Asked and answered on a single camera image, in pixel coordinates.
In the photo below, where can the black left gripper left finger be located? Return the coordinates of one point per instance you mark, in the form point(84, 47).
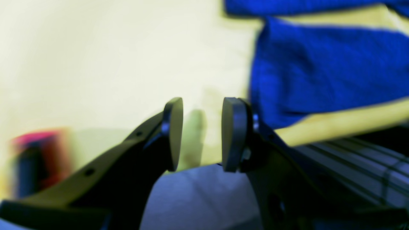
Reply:
point(111, 192)

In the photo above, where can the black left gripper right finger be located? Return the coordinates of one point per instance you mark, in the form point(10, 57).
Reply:
point(294, 191)

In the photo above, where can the blue long-sleeve shirt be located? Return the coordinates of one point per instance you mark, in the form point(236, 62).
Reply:
point(320, 56)

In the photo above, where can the red clamp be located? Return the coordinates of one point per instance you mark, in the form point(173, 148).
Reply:
point(42, 159)

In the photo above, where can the yellow table cloth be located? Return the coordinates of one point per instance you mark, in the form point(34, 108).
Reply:
point(97, 68)

